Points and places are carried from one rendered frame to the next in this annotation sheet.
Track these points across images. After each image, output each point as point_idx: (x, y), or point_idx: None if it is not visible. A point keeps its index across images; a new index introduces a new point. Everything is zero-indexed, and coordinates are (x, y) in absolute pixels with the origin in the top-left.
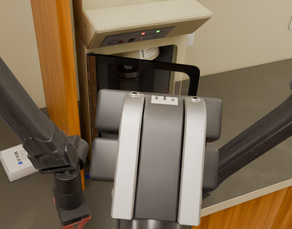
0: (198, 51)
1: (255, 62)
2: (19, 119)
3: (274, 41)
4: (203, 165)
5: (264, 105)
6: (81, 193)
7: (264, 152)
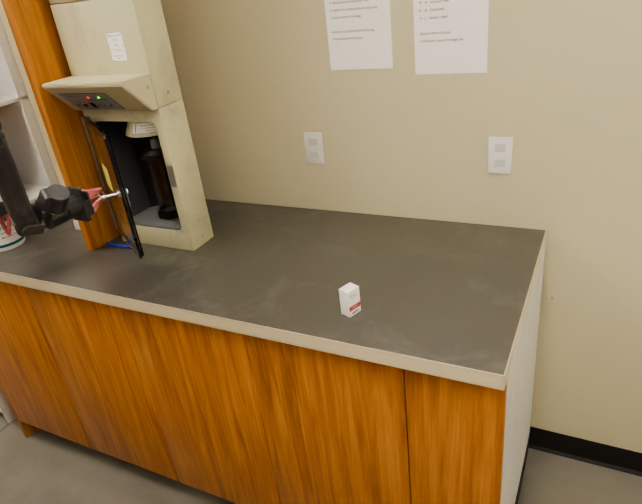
0: (336, 175)
1: (439, 216)
2: None
3: (466, 188)
4: None
5: (341, 256)
6: None
7: None
